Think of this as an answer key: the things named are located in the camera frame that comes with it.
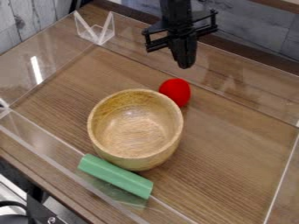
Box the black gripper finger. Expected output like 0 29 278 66
170 38 185 68
183 34 198 69

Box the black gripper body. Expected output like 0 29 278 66
142 10 218 52

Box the red plush fruit green leaf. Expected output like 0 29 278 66
159 79 193 107

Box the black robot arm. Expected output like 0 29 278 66
142 0 220 69

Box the wooden bowl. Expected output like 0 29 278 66
87 88 183 172

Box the green rectangular block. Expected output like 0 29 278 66
78 154 155 200

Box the clear acrylic tray enclosure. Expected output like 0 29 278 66
0 8 299 224

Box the black metal mount bracket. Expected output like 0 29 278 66
27 196 66 224

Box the black cable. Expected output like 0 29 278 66
0 200 31 224

